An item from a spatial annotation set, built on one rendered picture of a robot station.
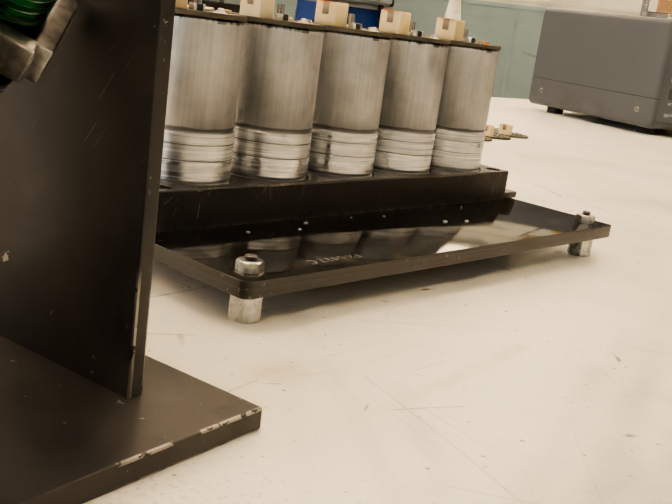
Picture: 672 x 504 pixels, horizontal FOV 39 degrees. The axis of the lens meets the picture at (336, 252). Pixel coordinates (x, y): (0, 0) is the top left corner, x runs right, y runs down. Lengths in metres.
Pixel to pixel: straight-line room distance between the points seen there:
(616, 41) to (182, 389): 0.74
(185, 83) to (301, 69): 0.04
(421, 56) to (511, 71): 5.63
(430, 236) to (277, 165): 0.05
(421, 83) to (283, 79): 0.06
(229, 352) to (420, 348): 0.04
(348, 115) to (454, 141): 0.06
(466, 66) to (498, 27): 5.69
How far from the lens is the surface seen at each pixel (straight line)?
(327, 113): 0.27
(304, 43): 0.25
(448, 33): 0.31
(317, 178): 0.26
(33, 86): 0.16
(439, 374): 0.19
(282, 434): 0.15
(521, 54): 5.88
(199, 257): 0.21
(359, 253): 0.23
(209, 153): 0.23
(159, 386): 0.16
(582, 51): 0.89
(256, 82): 0.25
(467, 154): 0.31
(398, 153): 0.29
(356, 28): 0.27
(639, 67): 0.85
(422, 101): 0.29
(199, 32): 0.23
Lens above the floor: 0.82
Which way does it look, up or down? 14 degrees down
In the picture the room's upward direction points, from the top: 8 degrees clockwise
